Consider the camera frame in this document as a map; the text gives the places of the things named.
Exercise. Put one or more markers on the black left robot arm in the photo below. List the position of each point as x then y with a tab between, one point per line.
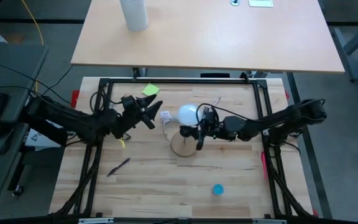
73	119

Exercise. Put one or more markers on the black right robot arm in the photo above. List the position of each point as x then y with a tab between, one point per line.
275	123

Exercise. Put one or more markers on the wooden base table lamp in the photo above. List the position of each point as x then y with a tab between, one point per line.
182	147

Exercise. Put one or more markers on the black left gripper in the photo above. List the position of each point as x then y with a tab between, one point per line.
129	115

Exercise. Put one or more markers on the black computer mouse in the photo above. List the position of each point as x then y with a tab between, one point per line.
3	143

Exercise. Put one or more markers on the black aluminium table frame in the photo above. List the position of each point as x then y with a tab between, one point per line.
179	81

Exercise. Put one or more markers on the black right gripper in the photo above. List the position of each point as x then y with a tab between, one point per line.
214	130

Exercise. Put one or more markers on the green sticky note pad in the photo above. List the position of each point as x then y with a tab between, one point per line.
150	89

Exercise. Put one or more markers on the white lightbulb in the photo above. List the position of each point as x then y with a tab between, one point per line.
189	114

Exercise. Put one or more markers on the blue round lid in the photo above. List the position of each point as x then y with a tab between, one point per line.
218	189

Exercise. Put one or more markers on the red clamp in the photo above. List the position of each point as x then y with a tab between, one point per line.
75	99
315	212

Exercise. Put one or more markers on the light wooden side table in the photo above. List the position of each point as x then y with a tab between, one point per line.
213	37

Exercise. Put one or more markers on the pink pen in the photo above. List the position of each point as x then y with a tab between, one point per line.
264	165

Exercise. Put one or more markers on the white rectangular device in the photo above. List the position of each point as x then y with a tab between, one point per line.
260	3

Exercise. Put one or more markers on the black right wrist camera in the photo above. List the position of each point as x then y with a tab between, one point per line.
209	115

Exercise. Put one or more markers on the dark purple pen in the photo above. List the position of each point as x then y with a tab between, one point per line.
118	167

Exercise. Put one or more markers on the white paper sheet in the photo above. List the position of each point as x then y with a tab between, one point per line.
37	138

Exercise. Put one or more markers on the yellow tape tag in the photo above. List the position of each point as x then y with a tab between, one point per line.
122	143

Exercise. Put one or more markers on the silver aluminium bracket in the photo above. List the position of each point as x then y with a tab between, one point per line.
95	221
269	221

